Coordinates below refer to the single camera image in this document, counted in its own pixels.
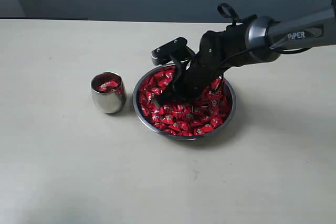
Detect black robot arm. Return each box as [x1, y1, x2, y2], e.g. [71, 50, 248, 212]
[152, 0, 335, 107]

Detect red candy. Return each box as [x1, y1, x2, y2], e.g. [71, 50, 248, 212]
[98, 80, 119, 89]
[97, 87, 117, 93]

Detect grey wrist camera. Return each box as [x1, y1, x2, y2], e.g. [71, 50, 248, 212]
[151, 37, 196, 66]

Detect pile of red wrapped candies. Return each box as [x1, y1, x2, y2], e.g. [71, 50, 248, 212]
[133, 65, 234, 140]

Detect black cable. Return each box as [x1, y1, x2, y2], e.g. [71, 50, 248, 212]
[209, 3, 323, 96]

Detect stainless steel bowl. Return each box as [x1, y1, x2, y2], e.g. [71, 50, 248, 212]
[132, 62, 237, 141]

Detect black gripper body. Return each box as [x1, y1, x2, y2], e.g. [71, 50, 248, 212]
[165, 50, 223, 102]

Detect stainless steel cup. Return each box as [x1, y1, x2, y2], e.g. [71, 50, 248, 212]
[91, 72, 127, 114]

